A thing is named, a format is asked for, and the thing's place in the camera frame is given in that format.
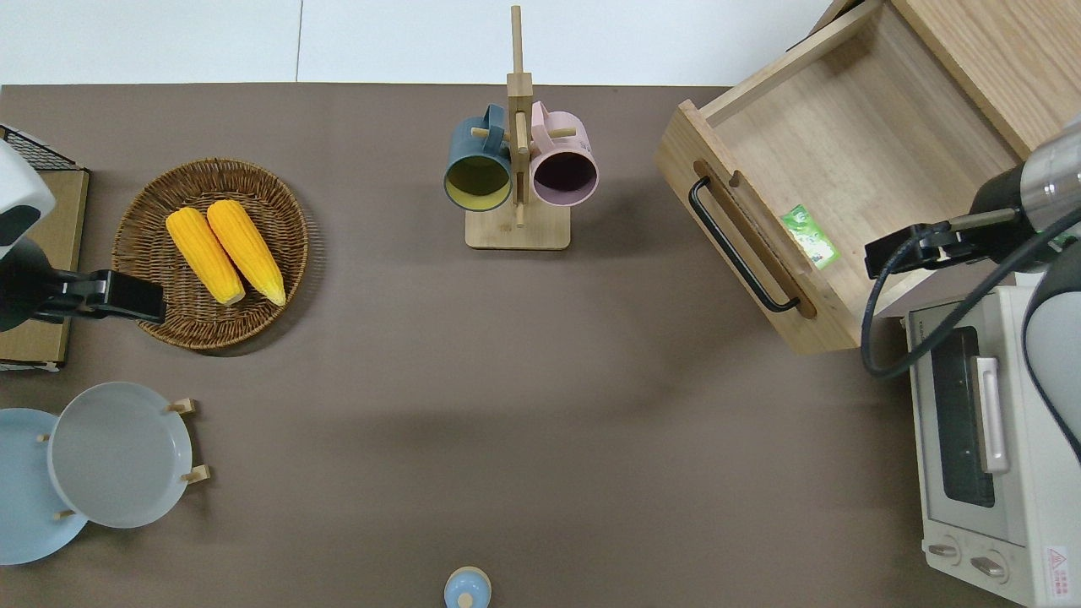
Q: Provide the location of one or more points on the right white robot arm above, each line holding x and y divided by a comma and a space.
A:
1051, 177

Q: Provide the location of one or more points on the white toaster oven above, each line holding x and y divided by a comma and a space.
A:
963, 507

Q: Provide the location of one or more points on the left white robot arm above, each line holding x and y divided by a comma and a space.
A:
17, 186

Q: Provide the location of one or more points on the light blue plate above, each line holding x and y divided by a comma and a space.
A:
25, 507

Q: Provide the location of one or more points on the wooden drawer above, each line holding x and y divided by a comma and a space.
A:
844, 143

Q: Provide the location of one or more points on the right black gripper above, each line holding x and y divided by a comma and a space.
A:
916, 246

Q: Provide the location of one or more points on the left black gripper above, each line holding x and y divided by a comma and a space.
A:
101, 295

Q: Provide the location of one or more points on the flat wooden box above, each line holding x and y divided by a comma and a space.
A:
63, 219

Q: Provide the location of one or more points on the silver oven knob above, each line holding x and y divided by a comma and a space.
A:
988, 566
943, 550

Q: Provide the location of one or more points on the wooden plate rack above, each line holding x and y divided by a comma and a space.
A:
181, 406

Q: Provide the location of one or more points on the grey plate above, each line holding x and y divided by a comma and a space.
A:
118, 456

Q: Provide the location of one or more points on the green packet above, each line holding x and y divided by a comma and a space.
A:
811, 237

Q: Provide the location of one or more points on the yellow corn cob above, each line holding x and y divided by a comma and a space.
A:
247, 249
203, 253

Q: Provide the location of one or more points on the dark blue mug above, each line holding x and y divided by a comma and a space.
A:
477, 156

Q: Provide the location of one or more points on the wooden mug tree stand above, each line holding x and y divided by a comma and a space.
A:
517, 232

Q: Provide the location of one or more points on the pink mug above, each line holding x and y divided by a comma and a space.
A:
564, 152

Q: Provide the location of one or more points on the round wicker basket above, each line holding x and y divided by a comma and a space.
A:
152, 321

